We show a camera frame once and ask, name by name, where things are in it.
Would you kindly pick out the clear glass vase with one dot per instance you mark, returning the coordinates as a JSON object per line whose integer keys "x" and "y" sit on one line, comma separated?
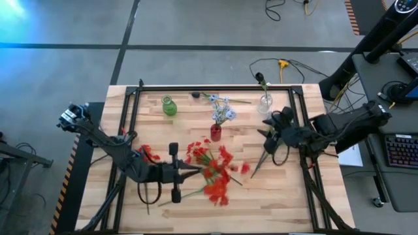
{"x": 265, "y": 104}

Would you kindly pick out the laptop computer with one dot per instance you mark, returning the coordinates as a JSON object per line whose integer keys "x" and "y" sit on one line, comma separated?
{"x": 412, "y": 63}

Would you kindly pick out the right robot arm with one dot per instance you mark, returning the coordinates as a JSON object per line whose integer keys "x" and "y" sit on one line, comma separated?
{"x": 346, "y": 125}

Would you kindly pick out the yellow power plug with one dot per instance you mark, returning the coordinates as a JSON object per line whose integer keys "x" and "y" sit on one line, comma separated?
{"x": 283, "y": 63}

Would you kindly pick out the black aluminium table frame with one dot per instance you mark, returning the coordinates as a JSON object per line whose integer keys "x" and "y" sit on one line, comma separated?
{"x": 228, "y": 88}

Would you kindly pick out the green glass vase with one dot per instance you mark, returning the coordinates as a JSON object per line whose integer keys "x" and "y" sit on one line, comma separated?
{"x": 170, "y": 107}

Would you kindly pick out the caster wheel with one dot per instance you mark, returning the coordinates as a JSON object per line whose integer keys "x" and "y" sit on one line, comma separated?
{"x": 378, "y": 202}

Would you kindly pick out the black mat orange striped edge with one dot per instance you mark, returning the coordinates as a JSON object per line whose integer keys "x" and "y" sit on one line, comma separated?
{"x": 362, "y": 13}

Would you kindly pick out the green stem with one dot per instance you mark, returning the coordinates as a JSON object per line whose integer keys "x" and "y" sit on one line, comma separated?
{"x": 183, "y": 196}

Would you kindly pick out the black mat yellow striped edge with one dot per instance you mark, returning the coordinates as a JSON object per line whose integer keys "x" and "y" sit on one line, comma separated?
{"x": 83, "y": 196}

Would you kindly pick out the black tower fan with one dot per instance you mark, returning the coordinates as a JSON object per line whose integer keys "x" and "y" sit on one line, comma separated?
{"x": 359, "y": 55}

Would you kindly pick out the red glass vase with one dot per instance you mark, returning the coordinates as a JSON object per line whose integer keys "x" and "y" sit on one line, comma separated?
{"x": 215, "y": 134}

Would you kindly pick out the grey side desk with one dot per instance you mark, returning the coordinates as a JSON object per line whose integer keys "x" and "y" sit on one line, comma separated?
{"x": 405, "y": 124}

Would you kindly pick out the black pole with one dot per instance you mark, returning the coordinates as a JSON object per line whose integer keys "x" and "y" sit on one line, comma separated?
{"x": 388, "y": 45}

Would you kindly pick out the white paper sheet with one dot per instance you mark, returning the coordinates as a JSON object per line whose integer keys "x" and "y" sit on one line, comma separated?
{"x": 351, "y": 158}

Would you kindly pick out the grey metal cart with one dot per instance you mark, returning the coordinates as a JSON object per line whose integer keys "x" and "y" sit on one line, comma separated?
{"x": 26, "y": 156}

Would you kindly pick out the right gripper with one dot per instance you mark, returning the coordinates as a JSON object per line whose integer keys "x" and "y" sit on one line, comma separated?
{"x": 294, "y": 137}

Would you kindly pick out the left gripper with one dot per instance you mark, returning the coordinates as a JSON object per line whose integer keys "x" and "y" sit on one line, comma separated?
{"x": 160, "y": 173}

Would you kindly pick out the black keyboard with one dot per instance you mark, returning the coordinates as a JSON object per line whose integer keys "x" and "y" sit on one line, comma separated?
{"x": 403, "y": 151}

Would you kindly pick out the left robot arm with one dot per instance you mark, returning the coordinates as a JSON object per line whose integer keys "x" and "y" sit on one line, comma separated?
{"x": 104, "y": 140}

